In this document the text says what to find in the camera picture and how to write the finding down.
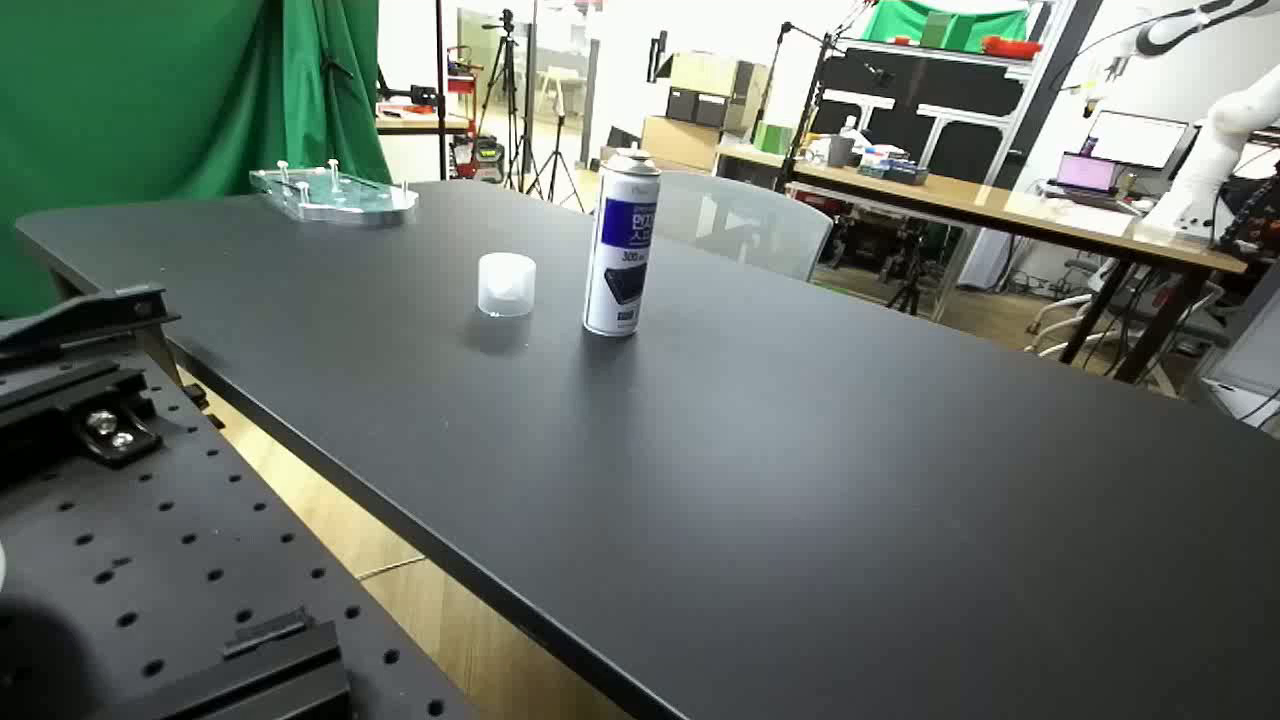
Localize white blue spray can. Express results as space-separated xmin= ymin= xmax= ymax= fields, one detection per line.
xmin=579 ymin=150 xmax=666 ymax=340

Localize grey mesh chair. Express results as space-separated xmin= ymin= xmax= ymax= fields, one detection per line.
xmin=652 ymin=167 xmax=838 ymax=286

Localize thin light stand tripod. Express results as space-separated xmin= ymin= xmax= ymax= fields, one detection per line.
xmin=526 ymin=63 xmax=594 ymax=215

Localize small cardboard box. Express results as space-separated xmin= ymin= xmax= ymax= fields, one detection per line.
xmin=638 ymin=116 xmax=731 ymax=178

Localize green box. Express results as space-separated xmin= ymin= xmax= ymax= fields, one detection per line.
xmin=753 ymin=120 xmax=801 ymax=159

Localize small black tripod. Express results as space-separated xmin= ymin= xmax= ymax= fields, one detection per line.
xmin=882 ymin=215 xmax=940 ymax=320

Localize small wooden side table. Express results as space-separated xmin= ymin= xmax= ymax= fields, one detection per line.
xmin=378 ymin=104 xmax=478 ymax=184

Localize clear plastic tray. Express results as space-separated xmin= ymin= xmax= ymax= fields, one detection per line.
xmin=247 ymin=158 xmax=422 ymax=228

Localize long wooden desk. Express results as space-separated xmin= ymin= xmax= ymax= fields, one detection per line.
xmin=717 ymin=139 xmax=1258 ymax=384

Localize shelf with black panels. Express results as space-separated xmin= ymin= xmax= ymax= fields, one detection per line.
xmin=796 ymin=35 xmax=1038 ymax=184

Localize green cloth bundle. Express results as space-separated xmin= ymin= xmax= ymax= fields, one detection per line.
xmin=860 ymin=0 xmax=1031 ymax=58

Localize laptop with pink screen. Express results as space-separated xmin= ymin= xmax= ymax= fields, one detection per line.
xmin=1047 ymin=150 xmax=1129 ymax=206

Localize black perforated breadboard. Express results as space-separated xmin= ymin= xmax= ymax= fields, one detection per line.
xmin=0 ymin=286 xmax=474 ymax=720

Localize white computer monitor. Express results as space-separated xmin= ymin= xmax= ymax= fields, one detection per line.
xmin=1082 ymin=104 xmax=1199 ymax=178

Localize green screen curtain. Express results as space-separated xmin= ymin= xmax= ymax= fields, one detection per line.
xmin=0 ymin=0 xmax=398 ymax=320

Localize black clamp with shiny screws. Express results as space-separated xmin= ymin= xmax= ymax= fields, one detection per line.
xmin=0 ymin=280 xmax=182 ymax=471

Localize tall black camera tripod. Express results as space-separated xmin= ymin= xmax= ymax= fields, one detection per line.
xmin=478 ymin=5 xmax=532 ymax=181

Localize black flat metal bracket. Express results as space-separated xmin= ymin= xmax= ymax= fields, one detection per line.
xmin=76 ymin=604 xmax=358 ymax=720

